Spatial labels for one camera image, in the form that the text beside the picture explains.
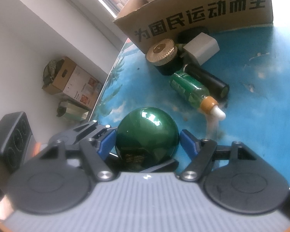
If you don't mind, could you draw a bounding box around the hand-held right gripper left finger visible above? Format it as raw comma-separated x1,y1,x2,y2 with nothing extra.
30,126,118,182

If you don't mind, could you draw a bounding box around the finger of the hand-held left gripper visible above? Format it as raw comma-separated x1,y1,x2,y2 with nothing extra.
104,153,180,173
70,120,112,140

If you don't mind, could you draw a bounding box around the small cardboard floor box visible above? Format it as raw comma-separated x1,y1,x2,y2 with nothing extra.
42,56,102,109

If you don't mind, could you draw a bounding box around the black cylinder tube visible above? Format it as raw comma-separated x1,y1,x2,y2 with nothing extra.
184,63,230,100

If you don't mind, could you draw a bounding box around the green dropper bottle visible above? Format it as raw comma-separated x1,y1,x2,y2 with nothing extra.
169,71,226,121

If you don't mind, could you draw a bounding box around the dark green bundle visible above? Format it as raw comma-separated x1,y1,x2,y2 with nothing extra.
42,58,64,87

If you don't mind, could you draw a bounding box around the printed cardboard box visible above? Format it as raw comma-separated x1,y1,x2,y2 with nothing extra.
113,0,274,54

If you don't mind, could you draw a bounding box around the round green jar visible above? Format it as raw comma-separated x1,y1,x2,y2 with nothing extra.
115,106,180,173

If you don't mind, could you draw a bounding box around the shiny green carton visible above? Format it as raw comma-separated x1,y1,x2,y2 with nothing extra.
57,100,90,122

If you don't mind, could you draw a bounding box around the white charger adapter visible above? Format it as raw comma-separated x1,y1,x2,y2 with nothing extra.
183,32,220,66

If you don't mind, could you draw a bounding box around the gold lidded black jar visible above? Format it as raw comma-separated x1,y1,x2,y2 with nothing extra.
145,40,178,76

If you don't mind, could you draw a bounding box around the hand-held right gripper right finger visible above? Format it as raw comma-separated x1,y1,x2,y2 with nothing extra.
179,129,259,182

